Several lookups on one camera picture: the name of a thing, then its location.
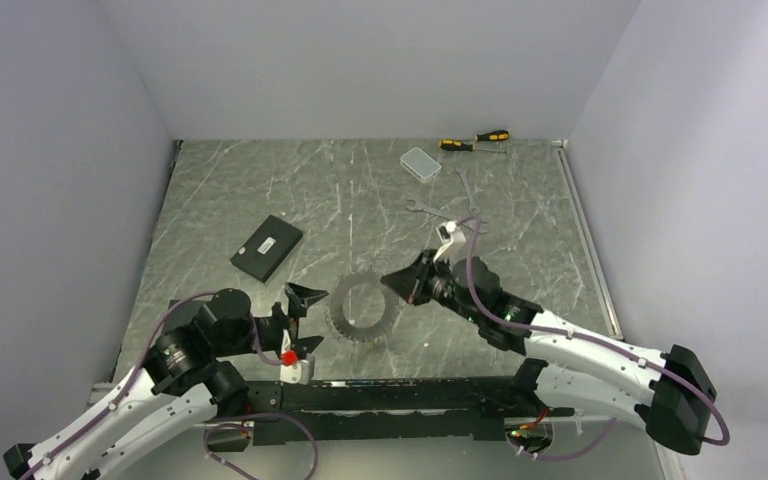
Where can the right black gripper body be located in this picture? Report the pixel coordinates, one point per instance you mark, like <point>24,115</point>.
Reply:
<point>439,286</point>

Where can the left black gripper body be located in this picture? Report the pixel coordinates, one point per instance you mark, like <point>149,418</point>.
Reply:
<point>270,329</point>

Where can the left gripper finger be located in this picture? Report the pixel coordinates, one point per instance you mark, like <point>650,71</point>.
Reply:
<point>302,347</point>
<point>301,298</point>

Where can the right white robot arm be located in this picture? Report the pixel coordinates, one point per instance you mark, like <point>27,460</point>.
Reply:
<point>668,394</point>

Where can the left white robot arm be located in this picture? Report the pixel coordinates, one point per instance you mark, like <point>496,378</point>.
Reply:
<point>182,378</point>

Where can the black flat device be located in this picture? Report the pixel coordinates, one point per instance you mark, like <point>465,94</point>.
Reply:
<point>264,251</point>

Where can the large silver open-end wrench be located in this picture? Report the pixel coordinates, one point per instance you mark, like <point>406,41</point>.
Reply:
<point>416,205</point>

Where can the small silver open-end wrench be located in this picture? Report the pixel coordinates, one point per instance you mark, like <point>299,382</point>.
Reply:
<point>473,206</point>

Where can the near yellow-black screwdriver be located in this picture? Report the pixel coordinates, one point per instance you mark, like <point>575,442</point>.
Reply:
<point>459,146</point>

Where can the yellow-black screwdriver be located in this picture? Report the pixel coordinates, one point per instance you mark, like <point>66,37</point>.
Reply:
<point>492,136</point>
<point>459,146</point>

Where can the far yellow-black screwdriver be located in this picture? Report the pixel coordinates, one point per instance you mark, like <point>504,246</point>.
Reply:
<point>492,136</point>

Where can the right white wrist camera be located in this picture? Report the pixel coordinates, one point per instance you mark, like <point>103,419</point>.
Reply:
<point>452,239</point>

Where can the white rectangular network switch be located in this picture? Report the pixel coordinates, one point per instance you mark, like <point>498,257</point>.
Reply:
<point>420,165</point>

